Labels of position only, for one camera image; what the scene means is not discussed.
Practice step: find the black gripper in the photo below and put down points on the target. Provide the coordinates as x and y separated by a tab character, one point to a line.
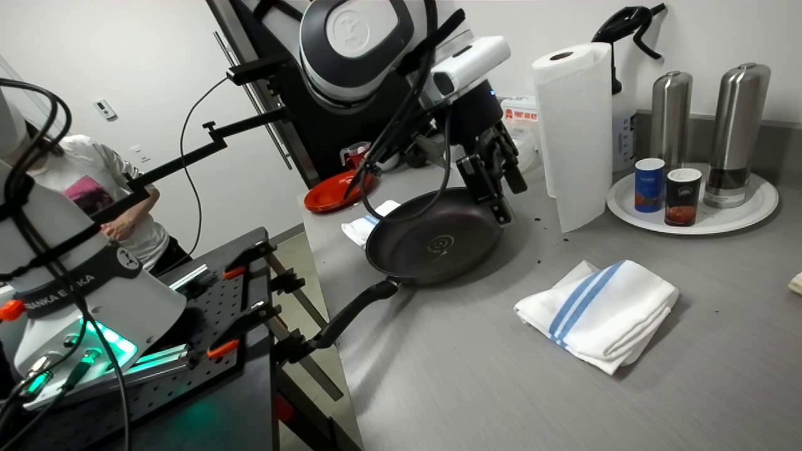
476	120

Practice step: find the white round tray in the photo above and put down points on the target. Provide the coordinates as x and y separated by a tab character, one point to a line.
736	219

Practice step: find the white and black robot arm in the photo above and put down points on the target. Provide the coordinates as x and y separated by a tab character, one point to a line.
360	32

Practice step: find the grey white machine housing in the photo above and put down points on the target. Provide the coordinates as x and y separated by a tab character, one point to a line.
52	225

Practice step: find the black orange bar clamp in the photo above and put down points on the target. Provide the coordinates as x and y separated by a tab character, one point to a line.
223	349
240	270

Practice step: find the black frying pan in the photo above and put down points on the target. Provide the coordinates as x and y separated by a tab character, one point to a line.
434	242

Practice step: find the white towel with blue stripes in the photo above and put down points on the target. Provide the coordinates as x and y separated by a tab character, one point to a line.
617	316
360	225

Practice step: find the blue spice jar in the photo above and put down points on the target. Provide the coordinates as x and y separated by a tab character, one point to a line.
649	188

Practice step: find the white package with red print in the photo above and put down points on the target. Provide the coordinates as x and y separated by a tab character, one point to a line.
523	125

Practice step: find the person in white shirt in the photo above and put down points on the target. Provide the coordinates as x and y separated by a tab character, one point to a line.
77	163

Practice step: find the black perforated board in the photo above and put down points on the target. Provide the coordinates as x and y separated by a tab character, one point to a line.
210	316

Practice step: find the white paper towel roll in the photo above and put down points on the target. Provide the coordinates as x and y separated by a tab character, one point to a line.
577	134

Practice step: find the dark spice jar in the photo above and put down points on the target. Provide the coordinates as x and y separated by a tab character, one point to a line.
683	196

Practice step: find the small white wall device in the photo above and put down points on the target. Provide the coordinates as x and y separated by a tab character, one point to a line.
106	108

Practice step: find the tall steel grinder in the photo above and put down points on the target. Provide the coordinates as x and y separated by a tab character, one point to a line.
740	116

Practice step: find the spray bottle with black trigger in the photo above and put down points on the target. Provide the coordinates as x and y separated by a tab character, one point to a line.
628	21

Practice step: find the short steel grinder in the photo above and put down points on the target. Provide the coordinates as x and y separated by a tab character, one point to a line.
669	116

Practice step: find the black metal frame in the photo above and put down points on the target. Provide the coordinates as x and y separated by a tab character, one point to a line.
251	51

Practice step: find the red plate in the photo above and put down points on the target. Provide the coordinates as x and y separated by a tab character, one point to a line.
329	196

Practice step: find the pale yellow sponge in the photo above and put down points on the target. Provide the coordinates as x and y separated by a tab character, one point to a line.
795	284

